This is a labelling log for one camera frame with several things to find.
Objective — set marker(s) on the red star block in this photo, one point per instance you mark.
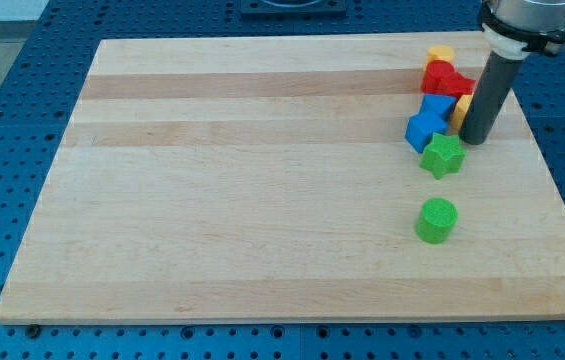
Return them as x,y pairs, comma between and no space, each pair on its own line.
455,85

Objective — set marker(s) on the blue triangular block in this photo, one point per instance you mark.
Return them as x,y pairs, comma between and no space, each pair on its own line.
441,105

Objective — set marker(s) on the green star block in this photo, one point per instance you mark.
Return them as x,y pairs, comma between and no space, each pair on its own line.
443,155

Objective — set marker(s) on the large wooden board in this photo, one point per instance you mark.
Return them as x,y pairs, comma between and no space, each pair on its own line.
268,180

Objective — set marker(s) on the green cylinder block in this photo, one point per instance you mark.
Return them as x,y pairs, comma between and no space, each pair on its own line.
436,220

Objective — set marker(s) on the blue cube block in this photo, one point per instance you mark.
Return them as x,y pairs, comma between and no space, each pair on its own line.
421,127

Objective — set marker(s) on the red cylinder block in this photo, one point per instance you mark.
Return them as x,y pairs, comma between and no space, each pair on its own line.
435,72

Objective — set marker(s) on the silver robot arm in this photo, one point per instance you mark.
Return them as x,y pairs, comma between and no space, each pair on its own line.
517,28

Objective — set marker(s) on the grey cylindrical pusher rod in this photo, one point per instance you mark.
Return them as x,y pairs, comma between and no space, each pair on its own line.
490,93

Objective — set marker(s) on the yellow block behind rod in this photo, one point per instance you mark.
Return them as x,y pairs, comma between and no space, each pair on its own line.
460,111

